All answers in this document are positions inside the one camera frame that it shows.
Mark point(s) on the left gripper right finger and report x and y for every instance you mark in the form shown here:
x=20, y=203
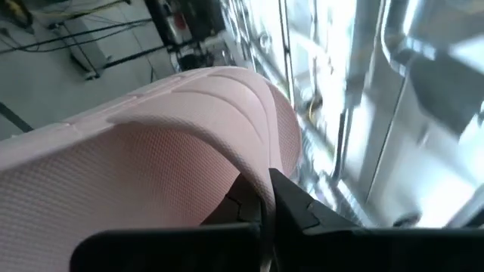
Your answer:
x=340, y=249

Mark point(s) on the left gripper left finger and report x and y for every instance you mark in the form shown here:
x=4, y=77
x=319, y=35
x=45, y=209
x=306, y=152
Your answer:
x=170, y=249

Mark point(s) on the pink slide sandal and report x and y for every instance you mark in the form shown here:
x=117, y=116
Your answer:
x=151, y=170

